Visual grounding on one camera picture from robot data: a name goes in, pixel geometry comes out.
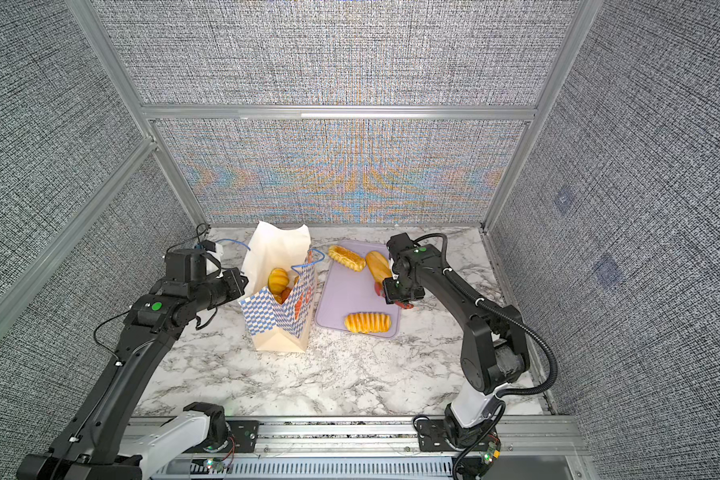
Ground red silicone steel tongs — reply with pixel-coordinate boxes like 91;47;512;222
374;277;414;310

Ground long baguette loaf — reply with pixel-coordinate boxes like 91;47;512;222
365;251;393;285

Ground round yellow tart bread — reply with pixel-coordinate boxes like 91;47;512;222
267;268;290;295

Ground blue checkered paper bag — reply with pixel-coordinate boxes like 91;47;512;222
238;221;326;353

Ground yellow glazed danish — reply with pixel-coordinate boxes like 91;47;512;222
328;245;366;272

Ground yellow oval bun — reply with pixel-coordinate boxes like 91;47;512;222
276;288;292;304

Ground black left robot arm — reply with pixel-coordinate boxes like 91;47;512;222
16;248;249;479

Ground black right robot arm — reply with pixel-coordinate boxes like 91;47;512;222
382;233;529;449

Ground ridged spiral bread roll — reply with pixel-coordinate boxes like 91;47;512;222
344;312;391;334

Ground lilac plastic tray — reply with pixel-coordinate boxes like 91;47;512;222
315;259;402;339

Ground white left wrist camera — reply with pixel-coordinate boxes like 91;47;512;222
196;240;223;278

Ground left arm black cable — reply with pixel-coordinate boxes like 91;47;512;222
92;220;217;361

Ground black corrugated cable conduit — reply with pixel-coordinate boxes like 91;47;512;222
412;232;559;480

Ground aluminium enclosure frame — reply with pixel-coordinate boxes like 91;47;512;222
0;0;720;480

